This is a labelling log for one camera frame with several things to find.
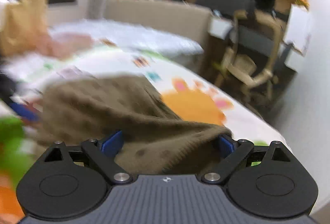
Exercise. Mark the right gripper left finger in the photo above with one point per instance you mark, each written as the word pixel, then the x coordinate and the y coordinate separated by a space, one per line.
pixel 101 157

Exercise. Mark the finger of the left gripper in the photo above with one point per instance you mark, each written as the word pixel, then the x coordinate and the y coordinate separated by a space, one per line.
pixel 24 112

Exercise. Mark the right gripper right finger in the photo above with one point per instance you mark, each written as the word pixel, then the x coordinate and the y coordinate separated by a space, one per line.
pixel 233 155

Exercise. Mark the brown polka dot garment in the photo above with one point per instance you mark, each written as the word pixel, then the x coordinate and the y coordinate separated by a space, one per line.
pixel 156 140

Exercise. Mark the brown paper bag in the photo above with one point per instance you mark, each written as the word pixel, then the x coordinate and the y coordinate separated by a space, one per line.
pixel 25 23

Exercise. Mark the pink gift box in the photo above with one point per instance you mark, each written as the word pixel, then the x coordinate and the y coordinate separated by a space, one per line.
pixel 63 45

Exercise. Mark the cartoon animal play mat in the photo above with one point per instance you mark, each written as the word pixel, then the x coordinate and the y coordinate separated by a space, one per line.
pixel 151 199

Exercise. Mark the beige mesh office chair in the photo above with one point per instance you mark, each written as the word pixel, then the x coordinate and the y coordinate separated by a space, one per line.
pixel 253 57

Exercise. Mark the white desk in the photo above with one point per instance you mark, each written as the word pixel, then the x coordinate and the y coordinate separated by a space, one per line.
pixel 219 27

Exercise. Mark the beige upholstered headboard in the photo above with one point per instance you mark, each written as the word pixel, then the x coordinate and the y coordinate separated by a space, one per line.
pixel 188 20

